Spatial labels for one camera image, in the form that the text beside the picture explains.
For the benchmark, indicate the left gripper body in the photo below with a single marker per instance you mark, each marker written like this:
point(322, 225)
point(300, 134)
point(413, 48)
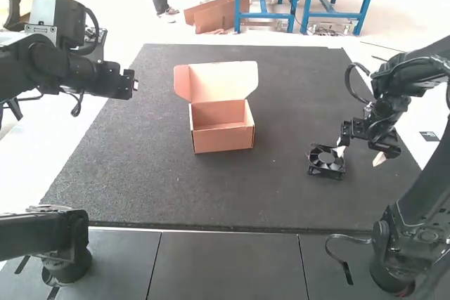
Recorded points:
point(114, 80)

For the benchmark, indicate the brown cardboard sheets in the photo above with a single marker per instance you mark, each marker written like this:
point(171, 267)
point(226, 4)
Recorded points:
point(214, 13)

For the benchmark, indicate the black mat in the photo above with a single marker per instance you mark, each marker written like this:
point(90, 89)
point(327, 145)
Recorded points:
point(140, 173)

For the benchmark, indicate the black square fan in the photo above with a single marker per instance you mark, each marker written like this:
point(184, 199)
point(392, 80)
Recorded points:
point(325, 161)

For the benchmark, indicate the small black label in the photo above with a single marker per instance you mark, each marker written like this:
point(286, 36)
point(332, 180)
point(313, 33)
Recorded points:
point(429, 136)

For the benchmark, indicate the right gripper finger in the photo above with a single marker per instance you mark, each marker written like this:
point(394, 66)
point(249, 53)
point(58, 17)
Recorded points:
point(379, 160)
point(341, 147)

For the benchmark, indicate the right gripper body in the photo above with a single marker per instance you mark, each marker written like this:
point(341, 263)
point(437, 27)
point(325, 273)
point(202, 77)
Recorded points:
point(381, 142)

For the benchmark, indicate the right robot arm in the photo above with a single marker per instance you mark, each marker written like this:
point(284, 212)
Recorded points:
point(415, 68)

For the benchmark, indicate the dark base panel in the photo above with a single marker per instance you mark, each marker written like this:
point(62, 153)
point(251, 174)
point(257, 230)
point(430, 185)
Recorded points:
point(116, 265)
point(323, 279)
point(228, 268)

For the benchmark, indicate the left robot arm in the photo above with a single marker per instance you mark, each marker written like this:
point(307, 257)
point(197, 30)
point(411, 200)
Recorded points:
point(35, 64)

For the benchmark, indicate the cardboard box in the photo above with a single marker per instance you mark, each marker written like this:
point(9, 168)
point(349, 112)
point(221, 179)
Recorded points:
point(221, 131)

